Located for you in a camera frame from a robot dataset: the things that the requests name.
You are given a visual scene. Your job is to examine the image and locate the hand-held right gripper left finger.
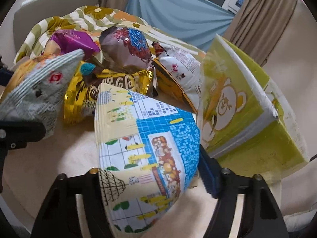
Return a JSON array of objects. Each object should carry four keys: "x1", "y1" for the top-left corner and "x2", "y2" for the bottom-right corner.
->
[{"x1": 31, "y1": 169, "x2": 117, "y2": 238}]

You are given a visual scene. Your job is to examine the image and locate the white fluffy cloth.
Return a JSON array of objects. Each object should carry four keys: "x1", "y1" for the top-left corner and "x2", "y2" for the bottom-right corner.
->
[{"x1": 284, "y1": 209, "x2": 313, "y2": 231}]

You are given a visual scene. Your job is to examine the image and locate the blue curtain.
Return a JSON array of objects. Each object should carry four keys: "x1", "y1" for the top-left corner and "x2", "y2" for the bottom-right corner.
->
[{"x1": 125, "y1": 0, "x2": 236, "y2": 51}]

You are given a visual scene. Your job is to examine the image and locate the white blue printed snack bag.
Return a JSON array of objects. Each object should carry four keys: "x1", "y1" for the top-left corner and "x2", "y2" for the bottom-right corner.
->
[{"x1": 95, "y1": 83, "x2": 201, "y2": 238}]

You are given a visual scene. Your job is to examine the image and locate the brown snack bag blue print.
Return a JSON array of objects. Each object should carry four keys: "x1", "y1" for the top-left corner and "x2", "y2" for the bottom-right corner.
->
[{"x1": 99, "y1": 24, "x2": 154, "y2": 73}]

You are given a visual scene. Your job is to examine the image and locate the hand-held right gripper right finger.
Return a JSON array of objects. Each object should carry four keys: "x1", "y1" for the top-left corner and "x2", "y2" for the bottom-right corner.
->
[{"x1": 198, "y1": 145, "x2": 290, "y2": 238}]

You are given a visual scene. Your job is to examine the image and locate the white orange snack bag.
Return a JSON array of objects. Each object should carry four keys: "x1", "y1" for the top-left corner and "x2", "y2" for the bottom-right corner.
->
[{"x1": 152, "y1": 41, "x2": 206, "y2": 112}]

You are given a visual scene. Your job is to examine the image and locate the white table with floral top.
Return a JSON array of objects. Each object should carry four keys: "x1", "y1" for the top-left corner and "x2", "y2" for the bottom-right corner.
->
[{"x1": 0, "y1": 74, "x2": 283, "y2": 238}]

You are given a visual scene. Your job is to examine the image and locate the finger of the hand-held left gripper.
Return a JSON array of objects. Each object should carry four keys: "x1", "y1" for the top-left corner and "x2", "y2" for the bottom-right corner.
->
[
  {"x1": 0, "y1": 120, "x2": 47, "y2": 194},
  {"x1": 80, "y1": 62, "x2": 96, "y2": 77}
]

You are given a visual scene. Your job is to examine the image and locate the gold snack packet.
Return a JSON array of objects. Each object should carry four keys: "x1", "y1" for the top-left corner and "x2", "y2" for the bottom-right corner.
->
[{"x1": 64, "y1": 61, "x2": 154, "y2": 126}]

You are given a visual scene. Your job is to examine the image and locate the green striped floral blanket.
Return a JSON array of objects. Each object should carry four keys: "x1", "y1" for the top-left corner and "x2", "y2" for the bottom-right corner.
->
[{"x1": 13, "y1": 5, "x2": 206, "y2": 65}]

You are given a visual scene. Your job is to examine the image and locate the green bear print box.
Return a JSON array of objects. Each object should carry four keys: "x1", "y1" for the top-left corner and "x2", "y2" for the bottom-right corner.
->
[{"x1": 197, "y1": 34, "x2": 310, "y2": 179}]

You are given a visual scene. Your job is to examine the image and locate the grey striped snack bag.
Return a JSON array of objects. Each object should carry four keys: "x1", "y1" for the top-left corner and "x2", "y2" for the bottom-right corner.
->
[{"x1": 0, "y1": 49, "x2": 85, "y2": 138}]

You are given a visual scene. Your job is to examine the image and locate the purple snack packet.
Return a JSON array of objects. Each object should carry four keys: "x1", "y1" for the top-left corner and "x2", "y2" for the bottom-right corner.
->
[{"x1": 48, "y1": 29, "x2": 101, "y2": 60}]

